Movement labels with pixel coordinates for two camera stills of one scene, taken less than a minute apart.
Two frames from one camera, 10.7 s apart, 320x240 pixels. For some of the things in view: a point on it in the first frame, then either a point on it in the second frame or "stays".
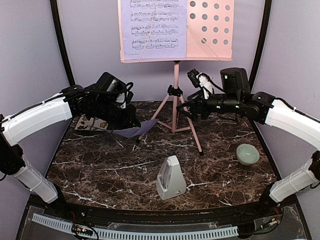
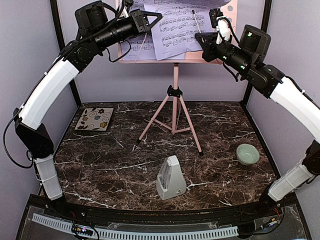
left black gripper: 129,119 to 140,22
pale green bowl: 247,154 stays
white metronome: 170,180 stays
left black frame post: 55,14 stays
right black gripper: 194,103 to 207,46
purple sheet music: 136,131 to 174,34
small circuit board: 84,231 stays
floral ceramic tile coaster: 84,123 stays
